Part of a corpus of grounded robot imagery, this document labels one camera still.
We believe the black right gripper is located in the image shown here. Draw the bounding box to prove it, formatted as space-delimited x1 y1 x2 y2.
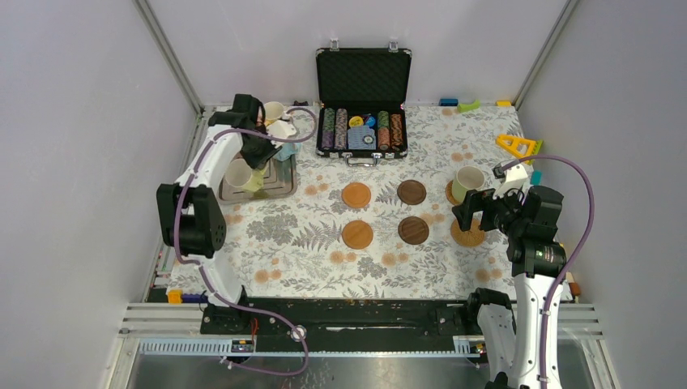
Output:
451 180 527 237

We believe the pale yellow mug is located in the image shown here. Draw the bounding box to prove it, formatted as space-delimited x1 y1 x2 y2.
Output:
224 159 267 192

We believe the light blue mug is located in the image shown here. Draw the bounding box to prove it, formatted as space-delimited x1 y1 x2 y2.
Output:
273 143 301 162

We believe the woven cork coaster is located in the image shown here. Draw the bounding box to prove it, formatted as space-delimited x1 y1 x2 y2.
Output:
450 218 486 248

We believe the light green mug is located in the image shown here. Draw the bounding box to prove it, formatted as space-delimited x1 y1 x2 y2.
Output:
450 166 485 203

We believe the dark brown wooden coaster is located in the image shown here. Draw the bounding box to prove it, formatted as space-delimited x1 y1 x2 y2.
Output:
398 216 429 245

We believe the dark walnut wooden coaster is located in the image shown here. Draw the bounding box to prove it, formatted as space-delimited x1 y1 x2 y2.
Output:
397 180 426 205

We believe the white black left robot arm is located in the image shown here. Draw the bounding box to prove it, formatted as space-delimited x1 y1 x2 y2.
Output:
156 94 277 333

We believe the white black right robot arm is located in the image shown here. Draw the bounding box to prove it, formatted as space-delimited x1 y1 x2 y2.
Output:
453 186 567 388

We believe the woven rattan coaster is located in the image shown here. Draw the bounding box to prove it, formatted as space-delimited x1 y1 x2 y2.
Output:
445 181 459 205

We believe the orange wooden coaster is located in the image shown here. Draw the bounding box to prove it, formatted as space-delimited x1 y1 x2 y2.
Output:
341 182 371 208

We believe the light brown wooden coaster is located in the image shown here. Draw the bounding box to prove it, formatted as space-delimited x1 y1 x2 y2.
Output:
341 220 373 250

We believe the silver metal tray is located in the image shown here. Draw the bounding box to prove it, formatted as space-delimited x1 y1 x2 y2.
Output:
207 125 297 203

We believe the teal toy block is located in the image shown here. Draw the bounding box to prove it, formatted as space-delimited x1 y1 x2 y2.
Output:
530 170 543 186

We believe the yellow triangle toy block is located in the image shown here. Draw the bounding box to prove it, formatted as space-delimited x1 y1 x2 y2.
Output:
495 134 544 159

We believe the brown wooden block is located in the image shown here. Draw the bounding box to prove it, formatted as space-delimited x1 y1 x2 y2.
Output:
565 272 582 300

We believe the green toy block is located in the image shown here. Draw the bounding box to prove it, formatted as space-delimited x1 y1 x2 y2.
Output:
457 100 481 113

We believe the floral table mat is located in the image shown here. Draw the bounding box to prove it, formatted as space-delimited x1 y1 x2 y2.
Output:
218 106 523 300

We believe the black poker chip case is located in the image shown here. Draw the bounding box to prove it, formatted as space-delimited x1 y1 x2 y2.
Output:
315 40 412 166

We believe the dark blue toy block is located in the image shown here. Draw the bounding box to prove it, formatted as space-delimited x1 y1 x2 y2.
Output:
181 293 207 305

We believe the orange toy block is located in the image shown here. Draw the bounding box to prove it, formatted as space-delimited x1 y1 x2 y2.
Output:
166 289 183 305

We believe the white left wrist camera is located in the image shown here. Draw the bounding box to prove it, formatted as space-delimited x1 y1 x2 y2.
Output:
267 120 297 139

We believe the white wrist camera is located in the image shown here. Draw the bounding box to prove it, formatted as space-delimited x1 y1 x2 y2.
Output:
267 120 297 139
492 163 529 199

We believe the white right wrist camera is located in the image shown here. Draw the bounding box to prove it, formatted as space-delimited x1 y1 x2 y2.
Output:
492 163 529 199

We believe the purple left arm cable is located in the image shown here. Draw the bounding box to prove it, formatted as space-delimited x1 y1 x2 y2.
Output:
173 106 318 377

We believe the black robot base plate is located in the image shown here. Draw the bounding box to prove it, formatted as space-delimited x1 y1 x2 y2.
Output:
200 297 482 353

